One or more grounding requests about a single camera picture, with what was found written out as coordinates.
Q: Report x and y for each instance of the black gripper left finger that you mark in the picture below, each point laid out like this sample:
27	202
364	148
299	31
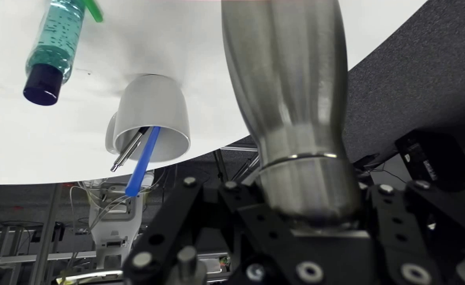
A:
169	232

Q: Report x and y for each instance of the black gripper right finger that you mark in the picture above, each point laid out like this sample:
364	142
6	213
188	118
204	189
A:
432	232

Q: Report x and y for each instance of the silver metal bottle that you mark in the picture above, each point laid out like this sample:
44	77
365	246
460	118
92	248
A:
289	105

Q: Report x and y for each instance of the white cup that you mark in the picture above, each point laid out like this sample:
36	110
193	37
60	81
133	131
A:
155	104

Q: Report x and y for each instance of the small teal sanitizer bottle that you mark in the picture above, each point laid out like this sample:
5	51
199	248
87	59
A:
55	45

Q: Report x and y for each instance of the blue straw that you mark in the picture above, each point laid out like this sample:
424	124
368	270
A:
144	161

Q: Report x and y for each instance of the silver metal pen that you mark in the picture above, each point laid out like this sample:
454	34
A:
130	151

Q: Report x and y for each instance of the long green straw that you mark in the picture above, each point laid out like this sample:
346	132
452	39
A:
93	10

